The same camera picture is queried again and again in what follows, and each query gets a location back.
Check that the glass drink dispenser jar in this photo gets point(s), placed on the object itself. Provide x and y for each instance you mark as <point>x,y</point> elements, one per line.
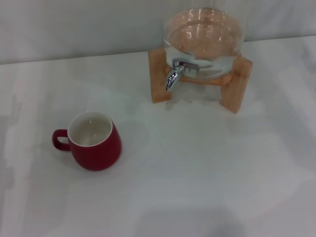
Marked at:
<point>205,37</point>

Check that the wooden dispenser stand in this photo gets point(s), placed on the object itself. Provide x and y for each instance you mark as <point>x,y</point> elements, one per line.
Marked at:
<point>237,84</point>

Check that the red ceramic cup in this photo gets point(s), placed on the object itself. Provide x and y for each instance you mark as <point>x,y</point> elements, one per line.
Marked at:
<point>98,155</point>

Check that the chrome dispenser faucet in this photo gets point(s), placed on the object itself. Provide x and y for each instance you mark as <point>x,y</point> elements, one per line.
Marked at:
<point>174,75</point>

